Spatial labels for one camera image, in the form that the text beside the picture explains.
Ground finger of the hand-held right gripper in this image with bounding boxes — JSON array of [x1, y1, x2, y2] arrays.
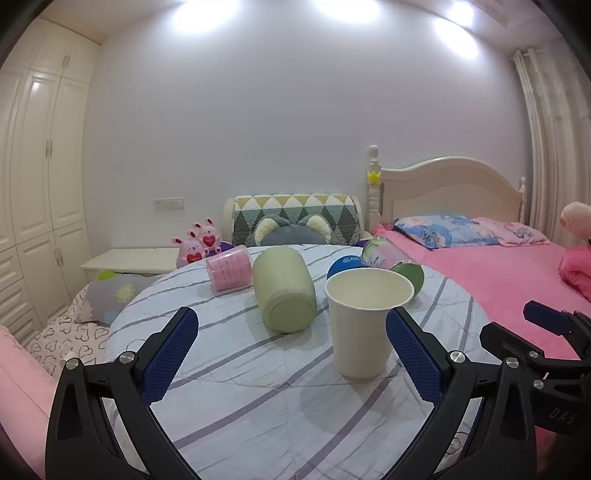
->
[[523, 300, 591, 361], [479, 322, 551, 377]]

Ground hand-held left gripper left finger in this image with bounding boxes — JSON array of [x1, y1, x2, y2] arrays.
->
[[45, 306, 204, 480]]

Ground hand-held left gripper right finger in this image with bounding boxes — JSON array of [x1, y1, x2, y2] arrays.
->
[[386, 306, 539, 480]]

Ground pale green cup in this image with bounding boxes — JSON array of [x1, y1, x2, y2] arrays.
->
[[252, 246, 317, 334]]

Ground white paper cup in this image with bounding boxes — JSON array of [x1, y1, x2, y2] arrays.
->
[[324, 268, 415, 381]]

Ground pink translucent cup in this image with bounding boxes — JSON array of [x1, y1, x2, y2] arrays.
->
[[205, 245, 254, 293]]

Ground blue cup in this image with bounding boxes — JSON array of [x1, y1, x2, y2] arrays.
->
[[326, 257, 370, 281]]

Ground pink plush toy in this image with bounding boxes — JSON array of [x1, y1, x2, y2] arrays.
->
[[560, 200, 591, 241], [558, 244, 591, 304]]

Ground pink bedsheet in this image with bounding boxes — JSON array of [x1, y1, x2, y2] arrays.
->
[[372, 224, 591, 370]]

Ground grey flower print pillow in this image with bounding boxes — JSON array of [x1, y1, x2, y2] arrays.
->
[[83, 270, 160, 324]]

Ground pink floral pillow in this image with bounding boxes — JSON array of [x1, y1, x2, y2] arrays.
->
[[471, 217, 551, 246]]

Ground heart print sheet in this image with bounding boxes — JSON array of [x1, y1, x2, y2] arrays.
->
[[25, 284, 112, 376]]

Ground white nightstand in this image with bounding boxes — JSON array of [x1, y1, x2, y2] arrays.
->
[[81, 247, 182, 278]]

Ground pink bunny toy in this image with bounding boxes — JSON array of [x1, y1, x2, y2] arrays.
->
[[192, 218, 223, 254], [171, 229, 208, 269]]

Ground blue floral pillow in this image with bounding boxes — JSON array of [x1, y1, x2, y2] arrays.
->
[[394, 214, 502, 250]]

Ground pink quilt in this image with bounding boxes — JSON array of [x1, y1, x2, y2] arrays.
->
[[0, 323, 62, 479]]

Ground cream padded headboard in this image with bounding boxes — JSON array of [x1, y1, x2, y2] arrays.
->
[[223, 196, 237, 244]]

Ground cream curtain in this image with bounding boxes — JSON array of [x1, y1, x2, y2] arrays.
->
[[512, 46, 591, 245]]

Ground cream wooden bed headboard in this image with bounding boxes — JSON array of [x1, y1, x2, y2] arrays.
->
[[367, 144, 530, 232]]

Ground grey plush cushion with ears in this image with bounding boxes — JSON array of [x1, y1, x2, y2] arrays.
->
[[253, 213, 334, 247]]

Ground triangle pattern quilted cover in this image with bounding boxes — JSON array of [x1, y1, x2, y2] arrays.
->
[[231, 194, 363, 247]]

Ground cream wardrobe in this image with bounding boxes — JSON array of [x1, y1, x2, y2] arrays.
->
[[0, 18, 100, 352]]

